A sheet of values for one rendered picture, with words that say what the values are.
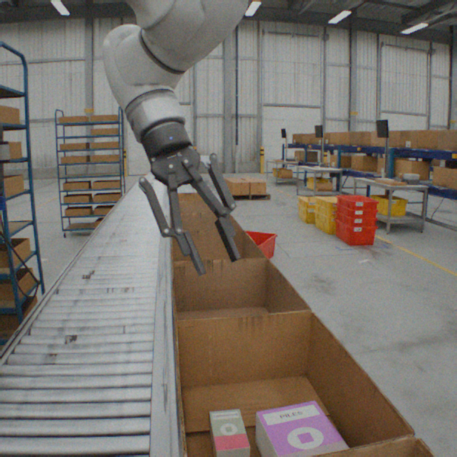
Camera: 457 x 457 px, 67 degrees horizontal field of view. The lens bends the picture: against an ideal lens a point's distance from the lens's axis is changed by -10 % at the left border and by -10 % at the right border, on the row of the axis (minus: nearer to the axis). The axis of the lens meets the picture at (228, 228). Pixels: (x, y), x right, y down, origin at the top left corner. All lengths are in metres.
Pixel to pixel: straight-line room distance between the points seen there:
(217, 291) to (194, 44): 0.80
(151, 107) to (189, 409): 0.56
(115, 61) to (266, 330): 0.59
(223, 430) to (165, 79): 0.58
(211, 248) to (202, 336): 0.79
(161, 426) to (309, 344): 0.35
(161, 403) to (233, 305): 0.50
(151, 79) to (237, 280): 0.73
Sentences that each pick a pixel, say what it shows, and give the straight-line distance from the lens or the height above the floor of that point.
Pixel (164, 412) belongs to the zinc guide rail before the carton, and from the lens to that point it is 0.80.
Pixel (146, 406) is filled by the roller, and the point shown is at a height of 0.75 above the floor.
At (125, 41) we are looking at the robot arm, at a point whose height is 1.56.
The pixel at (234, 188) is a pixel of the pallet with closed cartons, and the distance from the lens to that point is 9.19.
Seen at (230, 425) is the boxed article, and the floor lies 0.93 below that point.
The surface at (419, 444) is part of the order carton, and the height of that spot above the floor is 1.04.
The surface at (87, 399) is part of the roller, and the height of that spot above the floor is 0.74.
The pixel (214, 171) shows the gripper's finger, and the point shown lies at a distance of 0.61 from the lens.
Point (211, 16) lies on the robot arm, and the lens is 0.56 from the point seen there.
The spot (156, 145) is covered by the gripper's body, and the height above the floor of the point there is 1.39.
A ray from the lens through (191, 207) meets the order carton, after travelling 2.30.
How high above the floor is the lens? 1.40
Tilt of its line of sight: 13 degrees down
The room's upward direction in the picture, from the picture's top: straight up
